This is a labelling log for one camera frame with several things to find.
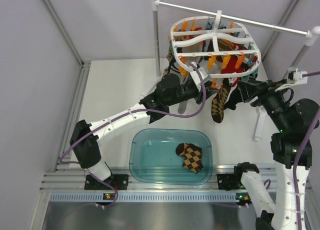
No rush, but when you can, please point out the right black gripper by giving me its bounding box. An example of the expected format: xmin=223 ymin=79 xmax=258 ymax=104
xmin=237 ymin=77 xmax=290 ymax=130

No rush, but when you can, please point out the brown argyle sock front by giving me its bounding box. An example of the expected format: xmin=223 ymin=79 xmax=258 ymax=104
xmin=211 ymin=78 xmax=231 ymax=123

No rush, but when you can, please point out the brown argyle sock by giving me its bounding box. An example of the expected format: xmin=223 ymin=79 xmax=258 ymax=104
xmin=175 ymin=143 xmax=204 ymax=174
xmin=211 ymin=78 xmax=231 ymax=123

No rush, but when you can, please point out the white oval clip hanger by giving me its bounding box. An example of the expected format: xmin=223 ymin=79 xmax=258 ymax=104
xmin=168 ymin=15 xmax=261 ymax=79

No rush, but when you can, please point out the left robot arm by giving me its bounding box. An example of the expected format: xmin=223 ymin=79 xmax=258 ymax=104
xmin=70 ymin=71 xmax=209 ymax=189

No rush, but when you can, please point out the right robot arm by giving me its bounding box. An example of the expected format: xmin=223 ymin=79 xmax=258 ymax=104
xmin=233 ymin=80 xmax=320 ymax=230

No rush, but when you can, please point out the black sock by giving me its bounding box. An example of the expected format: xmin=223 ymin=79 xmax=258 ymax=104
xmin=224 ymin=87 xmax=243 ymax=110

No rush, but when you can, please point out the grey striped sock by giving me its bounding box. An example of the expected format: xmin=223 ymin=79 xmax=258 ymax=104
xmin=163 ymin=58 xmax=182 ymax=75
xmin=177 ymin=101 xmax=188 ymax=115

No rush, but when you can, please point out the red sock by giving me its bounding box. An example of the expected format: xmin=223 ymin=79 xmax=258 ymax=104
xmin=220 ymin=55 xmax=244 ymax=74

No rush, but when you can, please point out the brown argyle sock back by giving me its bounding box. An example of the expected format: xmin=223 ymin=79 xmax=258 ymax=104
xmin=175 ymin=143 xmax=204 ymax=174

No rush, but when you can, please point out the teal plastic basin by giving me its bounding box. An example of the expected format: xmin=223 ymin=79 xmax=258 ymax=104
xmin=129 ymin=129 xmax=213 ymax=185

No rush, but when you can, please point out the white drying rack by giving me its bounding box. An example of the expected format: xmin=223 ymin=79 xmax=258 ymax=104
xmin=138 ymin=0 xmax=320 ymax=142

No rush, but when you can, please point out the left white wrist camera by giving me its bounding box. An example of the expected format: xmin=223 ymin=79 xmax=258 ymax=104
xmin=189 ymin=62 xmax=210 ymax=91

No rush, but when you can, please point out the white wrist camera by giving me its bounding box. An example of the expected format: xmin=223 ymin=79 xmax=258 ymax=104
xmin=286 ymin=67 xmax=308 ymax=85
xmin=189 ymin=62 xmax=210 ymax=91

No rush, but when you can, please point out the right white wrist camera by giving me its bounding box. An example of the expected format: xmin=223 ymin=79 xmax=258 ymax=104
xmin=286 ymin=67 xmax=308 ymax=85

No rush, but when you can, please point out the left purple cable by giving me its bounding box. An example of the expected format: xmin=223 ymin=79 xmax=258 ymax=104
xmin=59 ymin=62 xmax=207 ymax=208

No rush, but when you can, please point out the purple cable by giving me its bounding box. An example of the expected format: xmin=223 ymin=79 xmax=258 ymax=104
xmin=292 ymin=70 xmax=320 ymax=230
xmin=59 ymin=62 xmax=207 ymax=208

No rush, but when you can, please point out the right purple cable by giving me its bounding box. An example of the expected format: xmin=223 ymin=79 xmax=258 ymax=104
xmin=292 ymin=70 xmax=320 ymax=230

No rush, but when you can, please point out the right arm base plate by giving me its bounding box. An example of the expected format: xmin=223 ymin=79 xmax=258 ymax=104
xmin=216 ymin=174 xmax=245 ymax=191

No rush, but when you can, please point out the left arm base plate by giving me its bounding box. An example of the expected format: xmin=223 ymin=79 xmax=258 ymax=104
xmin=84 ymin=174 xmax=129 ymax=191

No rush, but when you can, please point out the perforated cable duct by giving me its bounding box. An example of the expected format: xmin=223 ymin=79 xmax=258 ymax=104
xmin=49 ymin=191 xmax=250 ymax=203

